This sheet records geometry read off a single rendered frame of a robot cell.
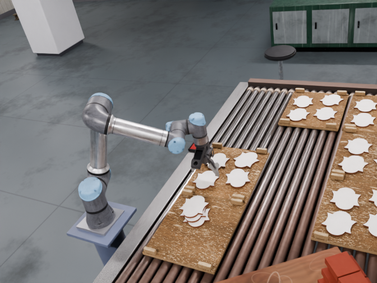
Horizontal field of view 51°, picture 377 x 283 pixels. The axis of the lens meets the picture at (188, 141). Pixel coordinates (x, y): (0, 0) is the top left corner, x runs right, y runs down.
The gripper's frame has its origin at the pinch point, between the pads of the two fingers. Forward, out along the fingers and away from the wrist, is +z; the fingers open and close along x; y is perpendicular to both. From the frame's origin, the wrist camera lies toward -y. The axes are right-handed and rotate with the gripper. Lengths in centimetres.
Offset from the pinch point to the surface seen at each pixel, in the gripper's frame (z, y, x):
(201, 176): 2.4, 1.6, 3.1
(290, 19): 40, 376, 43
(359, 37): 66, 378, -42
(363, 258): 6, -27, -79
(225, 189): 3.8, -3.7, -12.2
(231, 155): 3.1, 24.2, -5.9
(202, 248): 4.7, -41.8, -16.0
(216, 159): 2.0, 17.5, 0.9
